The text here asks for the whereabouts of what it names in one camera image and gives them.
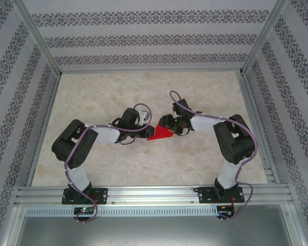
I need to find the red paper sheet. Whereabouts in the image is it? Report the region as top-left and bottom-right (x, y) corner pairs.
(146, 124), (174, 142)

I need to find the grey metal sheet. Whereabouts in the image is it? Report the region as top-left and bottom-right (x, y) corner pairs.
(14, 216), (298, 246)

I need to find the left gripper black cable loop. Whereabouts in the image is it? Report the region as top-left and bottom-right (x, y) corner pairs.
(117, 137), (134, 146)

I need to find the aluminium frame cross bar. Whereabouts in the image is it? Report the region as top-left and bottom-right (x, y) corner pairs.
(59, 68), (244, 75)

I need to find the aluminium mounting rail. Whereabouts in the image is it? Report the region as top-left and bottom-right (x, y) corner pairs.
(14, 186), (295, 206)

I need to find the aluminium table side rail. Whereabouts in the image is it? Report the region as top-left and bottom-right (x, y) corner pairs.
(25, 73), (63, 187)
(237, 71), (282, 185)

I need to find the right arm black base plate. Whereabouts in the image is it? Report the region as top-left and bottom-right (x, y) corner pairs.
(197, 186), (246, 204)

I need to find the slotted grey cable duct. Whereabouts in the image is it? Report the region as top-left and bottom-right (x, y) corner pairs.
(25, 206), (221, 217)

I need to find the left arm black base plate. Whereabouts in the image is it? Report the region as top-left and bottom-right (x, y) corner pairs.
(62, 188), (109, 206)

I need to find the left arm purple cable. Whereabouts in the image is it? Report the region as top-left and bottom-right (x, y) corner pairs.
(64, 102), (151, 223)

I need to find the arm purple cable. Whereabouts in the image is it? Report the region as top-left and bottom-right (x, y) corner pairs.
(169, 90), (259, 222)
(64, 102), (151, 223)

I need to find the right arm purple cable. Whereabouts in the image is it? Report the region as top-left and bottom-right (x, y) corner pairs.
(169, 90), (259, 222)

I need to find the aluminium frame post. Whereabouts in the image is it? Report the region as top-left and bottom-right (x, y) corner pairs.
(240, 0), (290, 77)
(11, 0), (62, 77)

